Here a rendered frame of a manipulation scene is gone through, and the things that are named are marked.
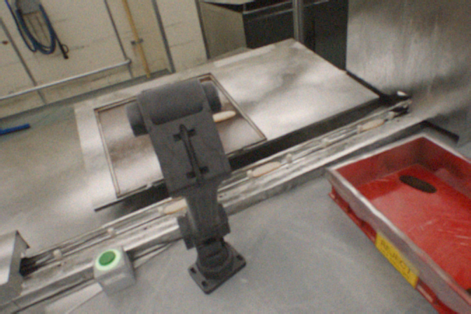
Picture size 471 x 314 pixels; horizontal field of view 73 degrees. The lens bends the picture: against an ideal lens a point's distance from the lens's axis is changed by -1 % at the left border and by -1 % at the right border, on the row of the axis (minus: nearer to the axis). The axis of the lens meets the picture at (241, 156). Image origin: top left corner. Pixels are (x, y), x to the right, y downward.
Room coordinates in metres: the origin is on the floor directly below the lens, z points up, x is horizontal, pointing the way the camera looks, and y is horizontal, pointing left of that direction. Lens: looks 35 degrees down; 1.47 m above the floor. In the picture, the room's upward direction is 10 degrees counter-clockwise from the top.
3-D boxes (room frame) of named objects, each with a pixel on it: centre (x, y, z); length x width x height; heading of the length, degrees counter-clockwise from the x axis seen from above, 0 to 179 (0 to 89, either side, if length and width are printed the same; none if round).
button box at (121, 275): (0.51, 0.35, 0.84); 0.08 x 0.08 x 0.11; 19
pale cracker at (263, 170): (0.79, -0.07, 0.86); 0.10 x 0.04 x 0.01; 109
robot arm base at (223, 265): (0.49, 0.10, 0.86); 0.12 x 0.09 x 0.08; 122
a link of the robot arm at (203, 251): (0.51, 0.11, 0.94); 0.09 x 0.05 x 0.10; 15
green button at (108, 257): (0.51, 0.35, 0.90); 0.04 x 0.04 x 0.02
